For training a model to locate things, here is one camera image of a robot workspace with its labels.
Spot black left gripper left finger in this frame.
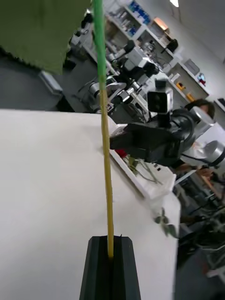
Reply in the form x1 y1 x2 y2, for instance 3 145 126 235
79 236 111 300

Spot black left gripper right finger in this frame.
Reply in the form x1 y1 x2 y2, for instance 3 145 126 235
111 235 142 300

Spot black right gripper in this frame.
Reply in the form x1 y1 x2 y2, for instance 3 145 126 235
109 123 181 166

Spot pale blue flower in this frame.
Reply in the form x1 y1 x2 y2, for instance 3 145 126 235
0 0 115 258

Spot red rose with green stem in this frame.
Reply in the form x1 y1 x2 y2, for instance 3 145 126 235
116 149 164 186

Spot shallow white box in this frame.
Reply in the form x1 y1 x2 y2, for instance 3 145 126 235
109 124 177 200

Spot loose green leaf twig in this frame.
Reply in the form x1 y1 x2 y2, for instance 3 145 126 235
154 208 179 239

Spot grey robot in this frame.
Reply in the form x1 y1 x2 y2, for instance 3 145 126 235
77 39 160 113

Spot person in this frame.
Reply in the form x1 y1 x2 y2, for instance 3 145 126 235
178 98 225 188

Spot white shelf with goods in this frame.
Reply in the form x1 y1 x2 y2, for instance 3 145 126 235
105 0 210 104

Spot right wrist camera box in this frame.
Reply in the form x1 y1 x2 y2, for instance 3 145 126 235
147 79 174 115

